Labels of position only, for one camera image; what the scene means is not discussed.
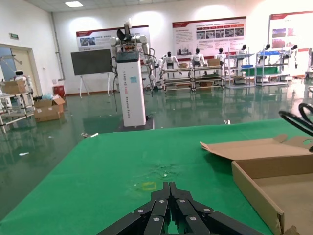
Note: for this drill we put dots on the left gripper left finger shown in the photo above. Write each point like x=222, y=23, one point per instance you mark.
x=151, y=210

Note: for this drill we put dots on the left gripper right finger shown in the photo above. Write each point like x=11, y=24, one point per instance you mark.
x=193, y=210

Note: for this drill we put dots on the cardboard box, oval flap hole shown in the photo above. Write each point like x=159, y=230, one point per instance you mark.
x=288, y=195

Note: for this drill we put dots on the red box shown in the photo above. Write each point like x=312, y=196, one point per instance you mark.
x=59, y=91

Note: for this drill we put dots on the yellow tape square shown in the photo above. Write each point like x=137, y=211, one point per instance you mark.
x=144, y=186

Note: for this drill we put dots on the green table cloth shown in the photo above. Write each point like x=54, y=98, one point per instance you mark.
x=97, y=166

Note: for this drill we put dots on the metal cloth clip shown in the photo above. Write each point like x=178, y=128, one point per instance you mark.
x=89, y=135
x=227, y=121

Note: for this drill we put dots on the metal shelving rack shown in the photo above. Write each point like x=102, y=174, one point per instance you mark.
x=269, y=71
x=177, y=78
x=207, y=77
x=239, y=55

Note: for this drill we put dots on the closed brown cardboard carton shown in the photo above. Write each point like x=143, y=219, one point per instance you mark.
x=46, y=116
x=13, y=86
x=214, y=62

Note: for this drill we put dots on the open carton with blue contents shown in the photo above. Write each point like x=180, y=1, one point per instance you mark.
x=52, y=104

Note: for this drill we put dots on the white humanoid robot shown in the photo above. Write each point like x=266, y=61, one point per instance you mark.
x=198, y=58
x=242, y=50
x=221, y=56
x=168, y=61
x=293, y=50
x=266, y=50

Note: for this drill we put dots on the dark display on stand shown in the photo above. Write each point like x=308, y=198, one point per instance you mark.
x=90, y=61

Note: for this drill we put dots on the small white round-head robot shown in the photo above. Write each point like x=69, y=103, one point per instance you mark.
x=19, y=76

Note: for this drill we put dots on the beige door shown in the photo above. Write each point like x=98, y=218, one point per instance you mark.
x=22, y=63

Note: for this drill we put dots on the ceiling light panel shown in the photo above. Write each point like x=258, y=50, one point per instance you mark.
x=72, y=3

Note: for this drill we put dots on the green exit sign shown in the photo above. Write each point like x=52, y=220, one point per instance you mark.
x=14, y=36

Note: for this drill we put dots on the white pipe frame rack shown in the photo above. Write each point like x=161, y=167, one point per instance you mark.
x=22, y=106

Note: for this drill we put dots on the red-trimmed wall poster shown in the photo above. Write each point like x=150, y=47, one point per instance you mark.
x=293, y=29
x=97, y=39
x=210, y=31

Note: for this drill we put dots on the white wall pipe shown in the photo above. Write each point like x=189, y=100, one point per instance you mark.
x=58, y=49

